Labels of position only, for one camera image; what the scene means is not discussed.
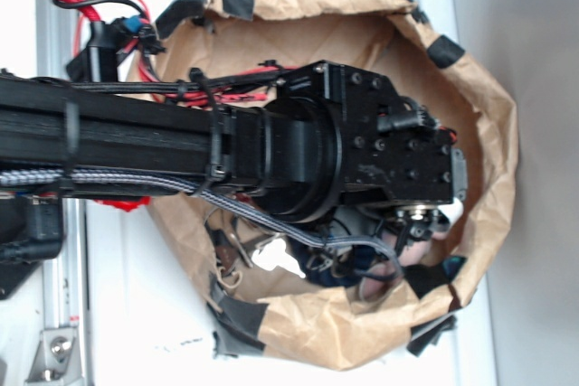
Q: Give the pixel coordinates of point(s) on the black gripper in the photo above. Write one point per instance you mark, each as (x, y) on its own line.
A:
(346, 138)

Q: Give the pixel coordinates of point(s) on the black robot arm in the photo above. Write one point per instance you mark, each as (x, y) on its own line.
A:
(100, 141)

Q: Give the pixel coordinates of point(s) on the pink plush toy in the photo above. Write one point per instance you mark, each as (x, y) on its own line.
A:
(383, 277)

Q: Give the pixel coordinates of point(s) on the brown paper bag bin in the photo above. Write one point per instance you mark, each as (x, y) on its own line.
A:
(275, 313)

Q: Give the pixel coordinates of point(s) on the silver key bunch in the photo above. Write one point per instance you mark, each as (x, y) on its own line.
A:
(238, 241)

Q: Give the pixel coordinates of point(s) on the red fabric flower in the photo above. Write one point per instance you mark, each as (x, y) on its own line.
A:
(126, 205)

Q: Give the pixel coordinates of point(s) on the aluminium frame rail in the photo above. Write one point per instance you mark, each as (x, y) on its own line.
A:
(64, 278)

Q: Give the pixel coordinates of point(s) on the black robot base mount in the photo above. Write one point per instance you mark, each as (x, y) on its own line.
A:
(31, 232)

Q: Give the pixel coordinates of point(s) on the grey corner bracket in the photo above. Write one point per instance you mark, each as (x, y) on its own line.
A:
(57, 360)

